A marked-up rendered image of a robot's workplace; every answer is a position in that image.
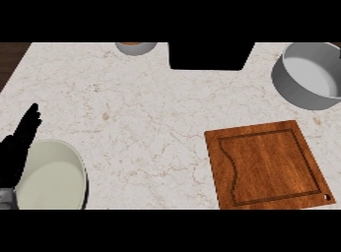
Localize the brown wooden cutting board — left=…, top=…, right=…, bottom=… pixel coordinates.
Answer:
left=203, top=119, right=338, bottom=211

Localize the black box appliance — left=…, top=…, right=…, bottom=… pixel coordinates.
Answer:
left=167, top=42, right=256, bottom=72

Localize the grey metal pot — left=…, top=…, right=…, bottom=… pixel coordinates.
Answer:
left=270, top=42, right=341, bottom=111

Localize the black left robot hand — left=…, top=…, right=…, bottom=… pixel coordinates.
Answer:
left=0, top=102, right=43, bottom=195

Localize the small grey bowl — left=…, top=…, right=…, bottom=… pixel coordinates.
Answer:
left=114, top=42, right=159, bottom=56

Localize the pale cream round plate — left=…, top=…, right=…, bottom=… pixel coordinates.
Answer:
left=13, top=139, right=90, bottom=211

